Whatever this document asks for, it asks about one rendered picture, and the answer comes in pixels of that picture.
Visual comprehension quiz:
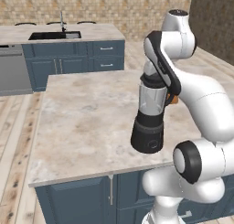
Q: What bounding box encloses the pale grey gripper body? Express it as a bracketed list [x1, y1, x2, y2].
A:
[143, 56, 160, 77]

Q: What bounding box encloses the black blender lid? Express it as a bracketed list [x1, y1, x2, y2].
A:
[139, 72, 168, 90]

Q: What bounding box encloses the orange pear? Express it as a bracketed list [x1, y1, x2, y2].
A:
[166, 93, 180, 106]

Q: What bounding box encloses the black blender with clear jar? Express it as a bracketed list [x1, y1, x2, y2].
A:
[130, 82, 172, 155]

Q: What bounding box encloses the blue cupboard run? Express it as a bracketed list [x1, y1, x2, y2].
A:
[21, 39, 126, 93]

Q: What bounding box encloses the dark stool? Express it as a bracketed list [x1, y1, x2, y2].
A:
[46, 20, 67, 26]
[76, 20, 98, 25]
[14, 21, 37, 27]

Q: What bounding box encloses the silver tap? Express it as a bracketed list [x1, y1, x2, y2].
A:
[58, 10, 68, 33]

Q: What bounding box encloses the black sink basin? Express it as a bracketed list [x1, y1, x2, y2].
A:
[27, 30, 82, 41]

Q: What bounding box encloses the blue cupboard door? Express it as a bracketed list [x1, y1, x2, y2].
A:
[35, 175, 117, 224]
[116, 168, 157, 224]

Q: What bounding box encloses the grey dishwasher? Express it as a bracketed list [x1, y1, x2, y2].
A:
[0, 44, 34, 97]

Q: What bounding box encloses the blue drawer front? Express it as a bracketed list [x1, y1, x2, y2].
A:
[177, 176, 234, 224]

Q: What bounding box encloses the silver cupboard door handle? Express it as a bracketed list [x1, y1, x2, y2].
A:
[108, 174, 115, 207]

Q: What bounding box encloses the silver drawer handle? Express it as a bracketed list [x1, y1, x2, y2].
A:
[178, 210, 194, 219]

